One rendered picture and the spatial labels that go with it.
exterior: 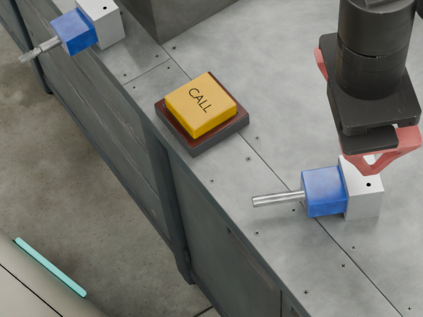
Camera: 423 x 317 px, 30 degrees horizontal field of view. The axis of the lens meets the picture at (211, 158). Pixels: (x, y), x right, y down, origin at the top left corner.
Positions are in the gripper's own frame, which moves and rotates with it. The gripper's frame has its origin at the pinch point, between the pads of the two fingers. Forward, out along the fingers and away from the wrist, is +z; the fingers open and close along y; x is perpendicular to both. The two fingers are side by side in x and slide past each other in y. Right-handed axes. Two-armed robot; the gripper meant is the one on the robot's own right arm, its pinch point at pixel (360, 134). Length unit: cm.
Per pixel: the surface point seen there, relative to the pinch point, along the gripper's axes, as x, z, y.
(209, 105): 13.3, 8.7, 12.8
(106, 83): 29, 42, 46
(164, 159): 21, 41, 28
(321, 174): 3.1, 8.5, 1.4
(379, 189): -2.1, 7.3, -2.0
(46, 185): 52, 92, 60
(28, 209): 57, 92, 54
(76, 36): 27.7, 8.1, 25.8
